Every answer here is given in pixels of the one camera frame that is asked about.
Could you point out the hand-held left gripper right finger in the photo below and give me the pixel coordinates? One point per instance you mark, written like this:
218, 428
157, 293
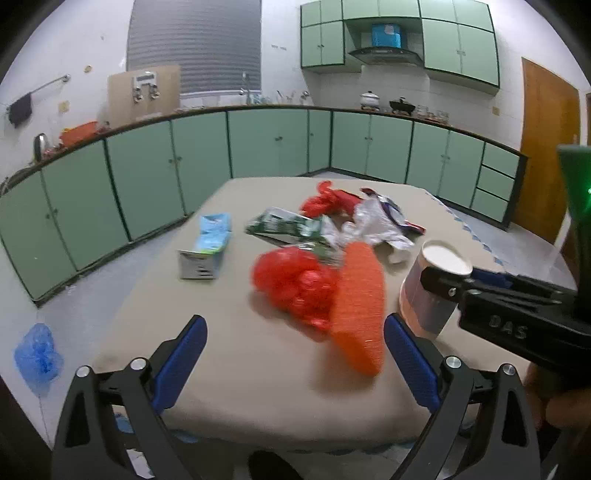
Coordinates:
411, 364

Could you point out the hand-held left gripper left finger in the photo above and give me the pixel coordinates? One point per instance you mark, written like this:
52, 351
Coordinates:
182, 364

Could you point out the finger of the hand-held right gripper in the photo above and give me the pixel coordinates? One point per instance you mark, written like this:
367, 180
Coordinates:
491, 278
445, 284

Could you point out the white paper cup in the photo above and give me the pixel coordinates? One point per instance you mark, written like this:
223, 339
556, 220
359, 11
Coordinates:
429, 316

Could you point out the person's right hand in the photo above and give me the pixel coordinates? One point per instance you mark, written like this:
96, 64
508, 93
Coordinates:
549, 408

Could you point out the orange foam net sleeve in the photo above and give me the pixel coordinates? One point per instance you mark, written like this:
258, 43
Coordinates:
360, 304

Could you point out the clear plastic bag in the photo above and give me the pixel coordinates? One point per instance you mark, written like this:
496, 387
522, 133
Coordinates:
374, 226

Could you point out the purple white snack wrapper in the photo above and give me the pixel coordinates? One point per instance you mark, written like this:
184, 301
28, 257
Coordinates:
392, 207

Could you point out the flattened blue carton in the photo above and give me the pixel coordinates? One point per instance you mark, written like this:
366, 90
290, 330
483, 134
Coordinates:
207, 242

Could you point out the large red plastic bag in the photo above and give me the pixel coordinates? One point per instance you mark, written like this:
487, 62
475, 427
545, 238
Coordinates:
291, 286

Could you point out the wooden door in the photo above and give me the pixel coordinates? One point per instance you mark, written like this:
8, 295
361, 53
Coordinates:
547, 152

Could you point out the blue plastic bag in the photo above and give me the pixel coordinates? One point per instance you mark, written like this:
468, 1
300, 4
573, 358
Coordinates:
37, 353

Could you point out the small knotted red plastic bag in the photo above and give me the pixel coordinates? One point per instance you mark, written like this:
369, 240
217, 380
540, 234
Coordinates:
318, 203

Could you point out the green snack wrapper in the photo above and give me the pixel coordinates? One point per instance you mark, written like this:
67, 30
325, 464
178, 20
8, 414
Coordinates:
286, 226

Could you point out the glass jars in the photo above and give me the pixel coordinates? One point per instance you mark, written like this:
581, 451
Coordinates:
434, 114

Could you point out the black wok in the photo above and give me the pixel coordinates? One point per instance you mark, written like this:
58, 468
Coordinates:
401, 106

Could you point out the green base cabinets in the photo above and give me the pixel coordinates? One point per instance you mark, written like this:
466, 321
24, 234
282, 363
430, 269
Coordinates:
138, 184

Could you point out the white cooking pot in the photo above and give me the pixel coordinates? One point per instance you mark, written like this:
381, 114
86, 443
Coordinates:
370, 100

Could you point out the range hood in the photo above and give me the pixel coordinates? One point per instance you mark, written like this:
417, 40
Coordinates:
383, 55

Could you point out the dish rack with utensils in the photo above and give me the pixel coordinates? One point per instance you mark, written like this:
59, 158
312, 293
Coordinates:
279, 98

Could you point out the orange basin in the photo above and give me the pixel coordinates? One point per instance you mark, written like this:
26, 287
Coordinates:
78, 134

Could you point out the blue box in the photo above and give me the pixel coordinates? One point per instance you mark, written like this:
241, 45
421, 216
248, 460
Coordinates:
385, 36

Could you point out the metal kettle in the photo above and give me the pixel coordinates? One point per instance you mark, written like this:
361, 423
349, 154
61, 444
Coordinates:
40, 146

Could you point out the cardboard board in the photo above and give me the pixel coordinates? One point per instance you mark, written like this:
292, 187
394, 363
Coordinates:
121, 104

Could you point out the metal faucet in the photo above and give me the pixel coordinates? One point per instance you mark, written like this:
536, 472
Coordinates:
246, 87

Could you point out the dark towel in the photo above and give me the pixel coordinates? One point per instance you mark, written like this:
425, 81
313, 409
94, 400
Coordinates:
19, 110

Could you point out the grey window shutter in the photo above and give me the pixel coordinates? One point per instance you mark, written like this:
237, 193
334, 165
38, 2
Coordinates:
194, 41

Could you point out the green wall cabinets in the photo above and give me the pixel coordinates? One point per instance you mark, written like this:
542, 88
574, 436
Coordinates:
457, 41

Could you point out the metal towel rail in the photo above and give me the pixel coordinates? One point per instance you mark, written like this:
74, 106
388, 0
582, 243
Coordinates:
46, 85

